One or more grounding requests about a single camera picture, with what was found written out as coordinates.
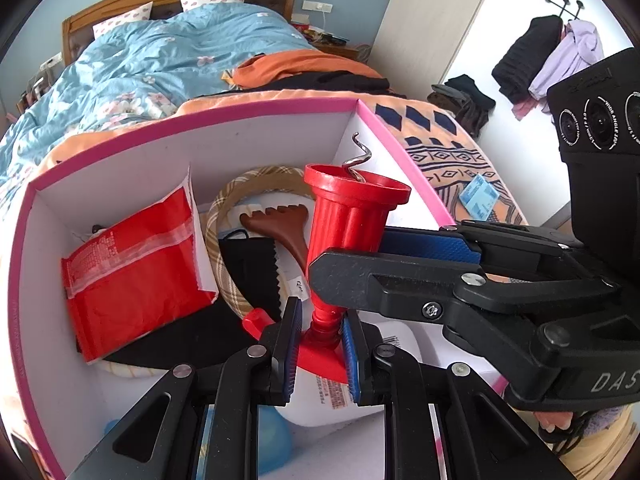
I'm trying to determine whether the white bottle red cap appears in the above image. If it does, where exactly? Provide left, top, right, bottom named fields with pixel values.
left=242, top=308, right=432, bottom=428

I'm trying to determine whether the red corkscrew opener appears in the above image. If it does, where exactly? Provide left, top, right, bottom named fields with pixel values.
left=298, top=133, right=411, bottom=384

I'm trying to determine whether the blue bottle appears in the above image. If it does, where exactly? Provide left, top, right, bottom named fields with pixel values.
left=103, top=404, right=295, bottom=478

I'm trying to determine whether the brown wooden scraper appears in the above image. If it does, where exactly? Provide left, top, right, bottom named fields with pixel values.
left=240, top=205, right=309, bottom=272

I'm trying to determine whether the red snack bag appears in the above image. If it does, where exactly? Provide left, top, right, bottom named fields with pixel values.
left=61, top=174, right=218, bottom=363

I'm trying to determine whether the person right hand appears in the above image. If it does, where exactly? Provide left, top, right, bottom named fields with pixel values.
left=534, top=412, right=573, bottom=432

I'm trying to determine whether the blue sachet packet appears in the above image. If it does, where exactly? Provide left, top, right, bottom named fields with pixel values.
left=459, top=174, right=500, bottom=221

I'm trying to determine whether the black velvet pouch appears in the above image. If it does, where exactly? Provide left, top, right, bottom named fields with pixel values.
left=91, top=297, right=254, bottom=378

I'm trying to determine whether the black cloth swatch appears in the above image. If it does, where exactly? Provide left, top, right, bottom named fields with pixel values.
left=219, top=229, right=281, bottom=321

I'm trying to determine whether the plaid beige headband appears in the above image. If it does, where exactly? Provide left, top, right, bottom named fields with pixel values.
left=203, top=166, right=314, bottom=320

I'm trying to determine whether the pink cardboard box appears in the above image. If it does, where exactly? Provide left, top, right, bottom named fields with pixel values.
left=6, top=96, right=511, bottom=480

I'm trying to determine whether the black jacket hanging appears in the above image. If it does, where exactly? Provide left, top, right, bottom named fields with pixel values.
left=491, top=15, right=564, bottom=104

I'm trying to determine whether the orange cloth on bed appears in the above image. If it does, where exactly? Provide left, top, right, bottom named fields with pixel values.
left=221, top=49, right=383, bottom=89

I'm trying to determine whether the lilac hoodie hanging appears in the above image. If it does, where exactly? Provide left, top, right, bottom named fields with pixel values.
left=512, top=20, right=604, bottom=120

